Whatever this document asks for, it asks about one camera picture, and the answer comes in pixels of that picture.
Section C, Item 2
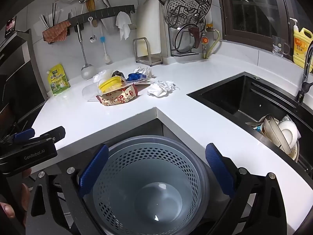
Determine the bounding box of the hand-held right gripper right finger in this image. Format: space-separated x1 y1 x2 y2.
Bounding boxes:
205 143 290 235

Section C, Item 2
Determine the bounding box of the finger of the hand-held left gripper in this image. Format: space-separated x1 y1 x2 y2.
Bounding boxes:
0 128 36 145
32 126 66 144

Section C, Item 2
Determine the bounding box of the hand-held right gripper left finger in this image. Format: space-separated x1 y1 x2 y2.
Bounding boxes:
26 144 110 235

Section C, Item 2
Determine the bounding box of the grey perforated waste basket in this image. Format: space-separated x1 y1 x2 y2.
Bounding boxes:
78 135 235 235

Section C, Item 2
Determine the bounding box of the brown printed snack bag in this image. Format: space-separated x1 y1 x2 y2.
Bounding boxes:
96 83 139 106

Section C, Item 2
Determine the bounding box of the clear plastic bag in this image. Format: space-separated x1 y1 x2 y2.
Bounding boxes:
92 70 113 84

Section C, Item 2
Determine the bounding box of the yellow plastic wrapper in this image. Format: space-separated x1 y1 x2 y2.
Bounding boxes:
82 76 123 102

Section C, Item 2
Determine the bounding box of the white tissue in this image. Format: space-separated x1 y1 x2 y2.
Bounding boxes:
146 80 177 97

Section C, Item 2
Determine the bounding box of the pink packet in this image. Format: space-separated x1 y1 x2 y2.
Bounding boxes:
133 77 156 85

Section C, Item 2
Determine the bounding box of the person's left hand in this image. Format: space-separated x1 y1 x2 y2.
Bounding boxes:
0 168 32 219

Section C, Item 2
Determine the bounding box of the yellow seasoning pouch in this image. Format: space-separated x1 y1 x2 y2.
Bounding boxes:
46 64 70 96

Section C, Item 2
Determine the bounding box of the black kitchen appliance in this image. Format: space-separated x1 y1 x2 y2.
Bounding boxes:
0 29 47 140

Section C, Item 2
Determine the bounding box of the pile of dirty dishes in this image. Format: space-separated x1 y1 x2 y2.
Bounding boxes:
246 114 300 163

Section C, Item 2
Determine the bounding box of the steel spatula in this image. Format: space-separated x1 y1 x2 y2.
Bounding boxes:
76 22 94 80

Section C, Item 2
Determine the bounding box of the black sink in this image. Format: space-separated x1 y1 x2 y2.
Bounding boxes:
187 71 313 177

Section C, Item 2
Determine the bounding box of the white bowl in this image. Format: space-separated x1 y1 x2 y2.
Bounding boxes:
277 121 298 147

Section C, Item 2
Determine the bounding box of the blue ribbon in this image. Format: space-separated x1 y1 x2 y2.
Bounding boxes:
127 72 147 82

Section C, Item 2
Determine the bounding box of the orange cloth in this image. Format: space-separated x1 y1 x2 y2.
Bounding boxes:
42 21 71 44

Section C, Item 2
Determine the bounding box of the steel spoon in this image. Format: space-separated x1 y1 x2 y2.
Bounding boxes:
88 17 97 43

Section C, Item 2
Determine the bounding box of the small display screen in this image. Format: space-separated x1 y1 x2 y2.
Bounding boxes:
4 16 17 38

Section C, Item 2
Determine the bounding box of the crumpled printed paper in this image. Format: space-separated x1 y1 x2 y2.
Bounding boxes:
133 66 152 77

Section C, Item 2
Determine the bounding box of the bunch of chopsticks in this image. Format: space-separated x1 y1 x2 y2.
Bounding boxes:
39 2 64 28

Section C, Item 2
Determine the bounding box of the steel cutting board rack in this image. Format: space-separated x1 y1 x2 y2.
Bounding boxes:
133 37 163 67

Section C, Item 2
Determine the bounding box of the dark sink faucet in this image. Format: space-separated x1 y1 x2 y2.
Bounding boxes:
295 42 313 104

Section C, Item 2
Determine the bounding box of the white hanging cloth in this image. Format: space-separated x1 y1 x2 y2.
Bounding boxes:
115 11 132 41

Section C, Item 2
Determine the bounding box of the steel lid rack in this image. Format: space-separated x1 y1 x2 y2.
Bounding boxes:
167 17 208 57

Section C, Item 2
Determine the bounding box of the clear glass cup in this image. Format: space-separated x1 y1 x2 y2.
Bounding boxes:
272 35 291 58

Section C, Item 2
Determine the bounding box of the white cutting board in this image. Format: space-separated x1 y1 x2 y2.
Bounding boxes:
136 0 169 65

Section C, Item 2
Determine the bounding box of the yellow detergent bottle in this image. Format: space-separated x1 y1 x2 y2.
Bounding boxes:
290 18 313 72

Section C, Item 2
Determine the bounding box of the perforated steel steamer plate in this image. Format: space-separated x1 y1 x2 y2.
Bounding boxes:
164 0 212 26

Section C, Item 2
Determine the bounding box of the blue handled bottle brush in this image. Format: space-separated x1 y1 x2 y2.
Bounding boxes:
99 24 112 64

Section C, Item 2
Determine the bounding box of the yellow gas hose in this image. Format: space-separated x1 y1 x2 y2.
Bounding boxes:
202 24 222 59

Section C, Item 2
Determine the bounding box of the dark wall rack rail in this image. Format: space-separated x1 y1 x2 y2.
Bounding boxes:
43 4 135 44

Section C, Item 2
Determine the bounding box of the dark window frame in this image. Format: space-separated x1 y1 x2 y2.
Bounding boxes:
216 0 313 52

